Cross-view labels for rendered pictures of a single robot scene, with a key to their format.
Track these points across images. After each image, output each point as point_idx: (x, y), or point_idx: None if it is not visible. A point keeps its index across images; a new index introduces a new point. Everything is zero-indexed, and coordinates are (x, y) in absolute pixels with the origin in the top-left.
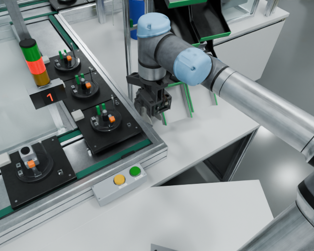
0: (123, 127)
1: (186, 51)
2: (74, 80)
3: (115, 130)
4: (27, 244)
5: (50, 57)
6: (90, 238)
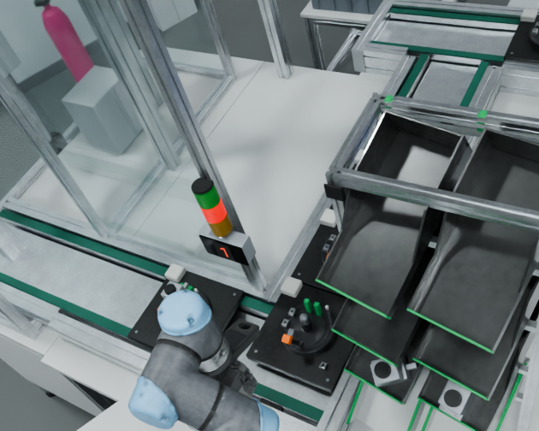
0: (315, 361)
1: (145, 381)
2: None
3: (300, 355)
4: (118, 383)
5: None
6: None
